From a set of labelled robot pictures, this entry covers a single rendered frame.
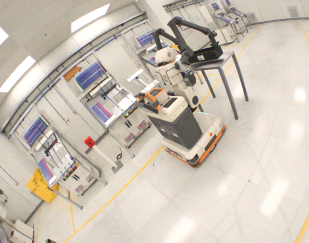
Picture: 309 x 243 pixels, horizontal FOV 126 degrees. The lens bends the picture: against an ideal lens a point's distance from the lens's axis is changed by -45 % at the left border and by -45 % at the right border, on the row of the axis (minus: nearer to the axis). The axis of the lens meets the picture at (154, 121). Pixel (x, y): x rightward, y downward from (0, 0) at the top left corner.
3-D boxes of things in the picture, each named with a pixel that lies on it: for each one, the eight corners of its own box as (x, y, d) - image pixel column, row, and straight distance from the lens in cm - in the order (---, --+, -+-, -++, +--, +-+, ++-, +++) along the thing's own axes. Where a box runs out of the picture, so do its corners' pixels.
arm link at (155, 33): (148, 31, 178) (154, 29, 171) (156, 29, 187) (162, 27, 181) (159, 64, 180) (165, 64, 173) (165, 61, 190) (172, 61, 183)
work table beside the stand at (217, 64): (237, 120, 202) (219, 66, 160) (201, 113, 241) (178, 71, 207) (248, 100, 232) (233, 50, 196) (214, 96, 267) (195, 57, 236)
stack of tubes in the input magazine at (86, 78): (105, 72, 267) (97, 60, 269) (84, 89, 259) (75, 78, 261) (105, 73, 279) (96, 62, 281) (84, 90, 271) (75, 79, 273)
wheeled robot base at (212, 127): (196, 170, 164) (188, 159, 145) (165, 152, 207) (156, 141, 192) (228, 128, 189) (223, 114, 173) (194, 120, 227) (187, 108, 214)
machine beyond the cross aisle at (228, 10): (252, 28, 763) (235, -8, 753) (249, 32, 686) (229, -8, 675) (229, 33, 811) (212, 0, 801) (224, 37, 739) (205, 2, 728)
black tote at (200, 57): (185, 64, 208) (181, 58, 206) (191, 59, 220) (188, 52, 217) (217, 59, 171) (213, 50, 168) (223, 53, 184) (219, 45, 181)
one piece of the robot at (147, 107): (165, 117, 130) (145, 107, 119) (147, 112, 160) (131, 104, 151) (170, 106, 132) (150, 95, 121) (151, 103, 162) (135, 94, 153)
